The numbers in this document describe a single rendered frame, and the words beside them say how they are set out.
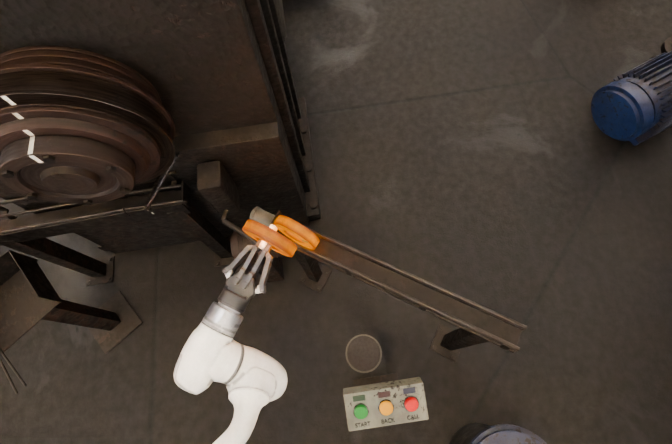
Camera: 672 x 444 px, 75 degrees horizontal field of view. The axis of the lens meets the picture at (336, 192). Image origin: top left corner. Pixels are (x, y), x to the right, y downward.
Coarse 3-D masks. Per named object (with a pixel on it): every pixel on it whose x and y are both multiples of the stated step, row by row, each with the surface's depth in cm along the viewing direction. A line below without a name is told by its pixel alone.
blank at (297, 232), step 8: (280, 216) 137; (280, 224) 135; (288, 224) 133; (296, 224) 133; (288, 232) 142; (296, 232) 133; (304, 232) 133; (312, 232) 135; (296, 240) 143; (304, 240) 135; (312, 240) 135; (312, 248) 140
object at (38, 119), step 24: (0, 120) 91; (24, 120) 92; (48, 120) 92; (72, 120) 94; (96, 120) 96; (120, 120) 99; (0, 144) 95; (120, 144) 102; (144, 144) 107; (144, 168) 114
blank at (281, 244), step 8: (248, 224) 115; (256, 224) 113; (248, 232) 115; (256, 232) 112; (264, 232) 112; (272, 232) 112; (256, 240) 124; (264, 240) 113; (272, 240) 111; (280, 240) 112; (288, 240) 114; (272, 248) 122; (280, 248) 112; (288, 248) 114; (296, 248) 118; (288, 256) 120
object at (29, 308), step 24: (0, 264) 143; (24, 264) 143; (0, 288) 150; (24, 288) 149; (48, 288) 145; (0, 312) 147; (24, 312) 146; (48, 312) 145; (72, 312) 168; (96, 312) 186; (120, 312) 203; (0, 336) 144; (96, 336) 200; (120, 336) 199
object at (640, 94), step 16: (640, 64) 213; (656, 64) 204; (624, 80) 205; (640, 80) 201; (656, 80) 197; (608, 96) 205; (624, 96) 198; (640, 96) 195; (656, 96) 197; (592, 112) 219; (608, 112) 210; (624, 112) 201; (640, 112) 196; (656, 112) 198; (608, 128) 214; (624, 128) 205; (640, 128) 200; (656, 128) 206
